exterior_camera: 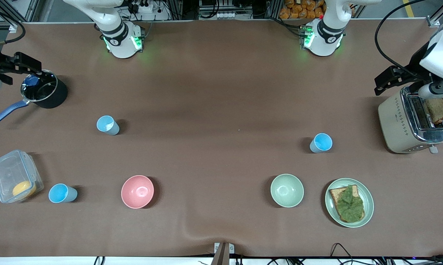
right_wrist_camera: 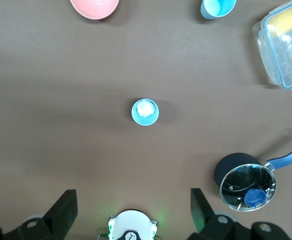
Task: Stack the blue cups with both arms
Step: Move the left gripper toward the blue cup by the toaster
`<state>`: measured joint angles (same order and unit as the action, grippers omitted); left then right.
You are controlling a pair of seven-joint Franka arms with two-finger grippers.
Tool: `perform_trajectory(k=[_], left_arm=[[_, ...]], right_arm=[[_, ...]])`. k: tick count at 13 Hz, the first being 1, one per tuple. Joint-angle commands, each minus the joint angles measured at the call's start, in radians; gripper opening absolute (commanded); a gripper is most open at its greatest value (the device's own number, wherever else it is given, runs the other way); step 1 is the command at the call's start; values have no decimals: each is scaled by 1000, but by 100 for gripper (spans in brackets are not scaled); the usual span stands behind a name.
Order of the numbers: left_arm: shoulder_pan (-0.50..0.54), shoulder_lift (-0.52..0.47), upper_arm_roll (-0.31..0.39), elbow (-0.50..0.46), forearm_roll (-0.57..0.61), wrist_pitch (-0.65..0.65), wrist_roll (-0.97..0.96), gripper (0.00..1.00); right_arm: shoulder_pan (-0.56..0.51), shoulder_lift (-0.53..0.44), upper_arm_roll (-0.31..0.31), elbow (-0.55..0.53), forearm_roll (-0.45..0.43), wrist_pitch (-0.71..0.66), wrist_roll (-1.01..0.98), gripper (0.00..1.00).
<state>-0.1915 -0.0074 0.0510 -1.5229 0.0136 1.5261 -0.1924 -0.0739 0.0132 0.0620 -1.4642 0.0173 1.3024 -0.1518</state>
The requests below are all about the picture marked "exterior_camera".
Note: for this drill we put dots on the pale green bowl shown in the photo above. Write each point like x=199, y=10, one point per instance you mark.
x=287, y=190

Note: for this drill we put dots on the brown toast slice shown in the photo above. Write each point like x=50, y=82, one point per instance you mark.
x=436, y=110

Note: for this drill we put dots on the green lettuce leaf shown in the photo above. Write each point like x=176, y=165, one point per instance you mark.
x=350, y=204

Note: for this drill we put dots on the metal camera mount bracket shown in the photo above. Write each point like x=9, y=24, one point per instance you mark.
x=223, y=254

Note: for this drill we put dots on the white power strip with plugs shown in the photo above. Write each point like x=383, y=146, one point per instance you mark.
x=142, y=7

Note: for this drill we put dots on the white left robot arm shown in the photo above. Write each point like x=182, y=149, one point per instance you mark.
x=326, y=33

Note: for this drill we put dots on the clear plastic food container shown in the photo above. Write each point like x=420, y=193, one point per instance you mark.
x=7, y=173

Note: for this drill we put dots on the glass lid with blue knob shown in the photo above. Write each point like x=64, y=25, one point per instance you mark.
x=41, y=92

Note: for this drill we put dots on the bag of bread rolls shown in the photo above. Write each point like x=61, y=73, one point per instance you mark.
x=302, y=9

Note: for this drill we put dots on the pale green plate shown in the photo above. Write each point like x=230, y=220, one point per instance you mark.
x=368, y=200

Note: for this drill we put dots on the orange round food item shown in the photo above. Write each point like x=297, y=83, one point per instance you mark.
x=24, y=188

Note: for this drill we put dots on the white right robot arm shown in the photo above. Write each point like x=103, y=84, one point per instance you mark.
x=114, y=29

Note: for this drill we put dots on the bread slice under lettuce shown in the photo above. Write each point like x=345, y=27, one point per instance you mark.
x=335, y=193

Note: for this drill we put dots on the pink bowl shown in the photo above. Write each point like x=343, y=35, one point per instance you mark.
x=137, y=191

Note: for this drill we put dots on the beige chrome toaster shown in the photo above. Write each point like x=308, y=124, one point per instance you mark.
x=394, y=121

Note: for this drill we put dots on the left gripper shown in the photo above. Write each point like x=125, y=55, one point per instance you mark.
x=412, y=73

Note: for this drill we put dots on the light blue plastic cup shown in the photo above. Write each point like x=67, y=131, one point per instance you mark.
x=108, y=126
x=320, y=143
x=61, y=193

